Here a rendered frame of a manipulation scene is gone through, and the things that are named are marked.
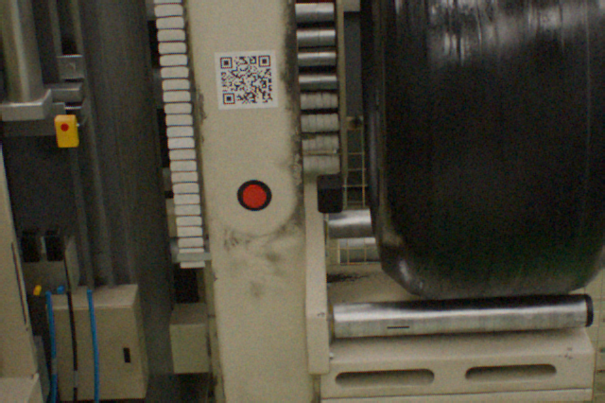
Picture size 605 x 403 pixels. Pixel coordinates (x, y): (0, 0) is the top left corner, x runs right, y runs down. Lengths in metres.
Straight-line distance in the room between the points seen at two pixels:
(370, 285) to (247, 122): 0.44
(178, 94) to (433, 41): 0.37
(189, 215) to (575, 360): 0.54
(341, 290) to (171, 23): 0.56
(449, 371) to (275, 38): 0.49
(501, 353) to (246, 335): 0.35
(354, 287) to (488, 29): 0.65
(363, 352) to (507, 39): 0.49
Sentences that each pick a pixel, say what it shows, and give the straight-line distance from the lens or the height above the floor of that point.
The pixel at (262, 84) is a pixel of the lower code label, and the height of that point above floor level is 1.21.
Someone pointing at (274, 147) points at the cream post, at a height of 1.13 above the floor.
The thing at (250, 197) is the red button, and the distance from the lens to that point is 1.49.
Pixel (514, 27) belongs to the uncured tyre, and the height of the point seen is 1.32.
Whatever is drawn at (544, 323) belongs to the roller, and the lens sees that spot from 1.53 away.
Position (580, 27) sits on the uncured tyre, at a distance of 1.28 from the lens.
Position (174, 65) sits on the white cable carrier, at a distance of 1.45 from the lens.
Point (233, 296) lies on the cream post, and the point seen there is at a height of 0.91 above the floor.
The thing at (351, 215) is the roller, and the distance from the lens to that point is 1.75.
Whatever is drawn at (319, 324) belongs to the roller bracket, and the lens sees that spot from 1.46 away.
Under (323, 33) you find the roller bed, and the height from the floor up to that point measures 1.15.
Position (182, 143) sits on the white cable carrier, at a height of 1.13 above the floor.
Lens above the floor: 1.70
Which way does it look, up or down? 25 degrees down
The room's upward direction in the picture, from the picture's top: 3 degrees counter-clockwise
